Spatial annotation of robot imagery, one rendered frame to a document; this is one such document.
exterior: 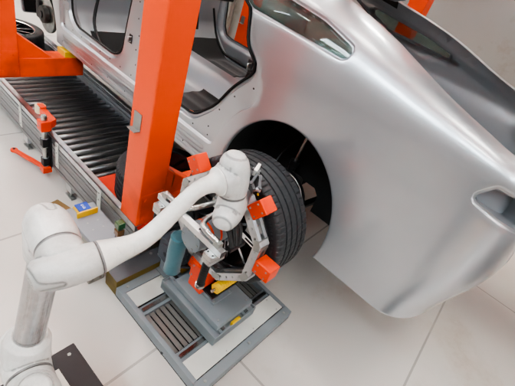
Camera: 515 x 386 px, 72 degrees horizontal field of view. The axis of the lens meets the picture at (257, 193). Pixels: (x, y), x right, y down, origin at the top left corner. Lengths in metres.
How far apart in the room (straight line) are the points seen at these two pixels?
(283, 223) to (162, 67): 0.84
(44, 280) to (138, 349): 1.24
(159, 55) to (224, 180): 0.69
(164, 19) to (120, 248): 0.91
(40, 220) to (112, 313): 1.27
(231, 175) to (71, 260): 0.52
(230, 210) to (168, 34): 0.77
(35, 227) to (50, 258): 0.13
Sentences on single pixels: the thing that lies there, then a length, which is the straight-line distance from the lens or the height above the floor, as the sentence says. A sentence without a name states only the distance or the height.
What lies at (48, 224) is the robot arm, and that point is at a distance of 1.19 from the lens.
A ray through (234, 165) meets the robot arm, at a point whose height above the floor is 1.39.
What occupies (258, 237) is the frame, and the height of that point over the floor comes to 1.00.
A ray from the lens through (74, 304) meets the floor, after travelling 2.43.
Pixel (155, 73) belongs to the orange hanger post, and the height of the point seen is 1.41.
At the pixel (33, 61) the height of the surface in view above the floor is 0.65.
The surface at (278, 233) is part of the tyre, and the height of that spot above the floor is 1.01.
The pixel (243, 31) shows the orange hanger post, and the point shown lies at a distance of 4.97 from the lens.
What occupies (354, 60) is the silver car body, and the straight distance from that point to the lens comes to 1.67.
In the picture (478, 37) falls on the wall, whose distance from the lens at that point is 5.05.
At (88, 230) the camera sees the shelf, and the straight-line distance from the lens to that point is 2.19.
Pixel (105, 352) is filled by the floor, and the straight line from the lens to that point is 2.27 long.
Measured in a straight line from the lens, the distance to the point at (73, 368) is 1.90.
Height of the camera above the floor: 1.99
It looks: 34 degrees down
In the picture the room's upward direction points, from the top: 21 degrees clockwise
